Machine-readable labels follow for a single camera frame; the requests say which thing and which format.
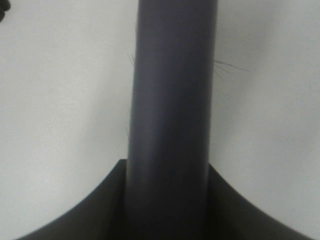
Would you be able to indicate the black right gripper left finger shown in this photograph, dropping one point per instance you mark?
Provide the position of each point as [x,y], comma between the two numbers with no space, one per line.
[99,216]

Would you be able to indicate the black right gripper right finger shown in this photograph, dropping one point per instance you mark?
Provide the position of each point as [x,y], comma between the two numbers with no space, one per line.
[232,217]

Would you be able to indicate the purple brush black bristles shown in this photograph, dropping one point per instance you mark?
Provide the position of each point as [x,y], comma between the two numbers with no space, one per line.
[166,194]

